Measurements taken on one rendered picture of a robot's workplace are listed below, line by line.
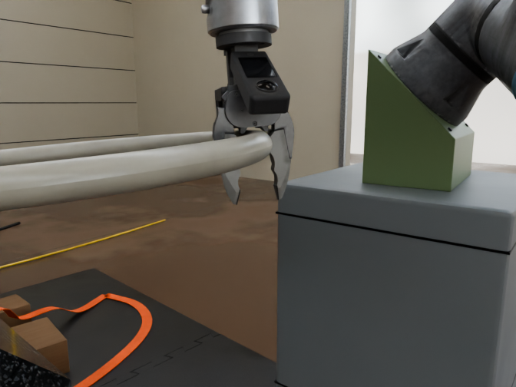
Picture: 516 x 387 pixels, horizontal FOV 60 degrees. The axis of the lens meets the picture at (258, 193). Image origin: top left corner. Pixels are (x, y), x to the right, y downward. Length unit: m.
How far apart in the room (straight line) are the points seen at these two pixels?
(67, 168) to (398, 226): 0.56
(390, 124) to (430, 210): 0.19
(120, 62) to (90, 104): 0.84
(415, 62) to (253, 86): 0.41
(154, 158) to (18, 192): 0.09
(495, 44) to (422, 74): 0.14
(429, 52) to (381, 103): 0.11
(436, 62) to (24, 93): 6.12
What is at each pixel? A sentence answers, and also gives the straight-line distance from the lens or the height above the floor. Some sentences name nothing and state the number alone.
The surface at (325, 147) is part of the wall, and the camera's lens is 5.36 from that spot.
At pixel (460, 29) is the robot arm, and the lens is 0.86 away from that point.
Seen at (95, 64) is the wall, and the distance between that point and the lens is 7.21.
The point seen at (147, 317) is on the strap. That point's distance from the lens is 2.22.
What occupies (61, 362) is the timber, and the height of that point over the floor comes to 0.07.
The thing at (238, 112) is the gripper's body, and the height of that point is 0.99.
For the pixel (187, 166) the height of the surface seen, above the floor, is 0.95.
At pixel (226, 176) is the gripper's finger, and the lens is 0.57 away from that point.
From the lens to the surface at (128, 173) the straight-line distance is 0.33.
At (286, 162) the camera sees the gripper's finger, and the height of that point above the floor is 0.92.
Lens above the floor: 1.00
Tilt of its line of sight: 11 degrees down
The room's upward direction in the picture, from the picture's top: straight up
